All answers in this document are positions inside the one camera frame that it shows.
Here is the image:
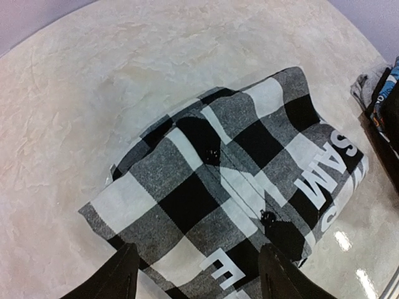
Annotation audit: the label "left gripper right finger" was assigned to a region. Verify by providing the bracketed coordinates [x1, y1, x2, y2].
[258, 243, 335, 299]

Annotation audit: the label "folded grey garment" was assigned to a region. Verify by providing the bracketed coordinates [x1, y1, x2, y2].
[350, 63, 392, 111]

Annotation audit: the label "folded black garment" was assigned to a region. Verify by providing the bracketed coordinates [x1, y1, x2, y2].
[362, 61, 398, 189]

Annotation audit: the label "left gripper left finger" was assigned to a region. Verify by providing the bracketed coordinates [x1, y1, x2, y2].
[61, 244, 140, 299]

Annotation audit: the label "black white plaid shirt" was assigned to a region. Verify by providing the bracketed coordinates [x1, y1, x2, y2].
[80, 67, 368, 298]

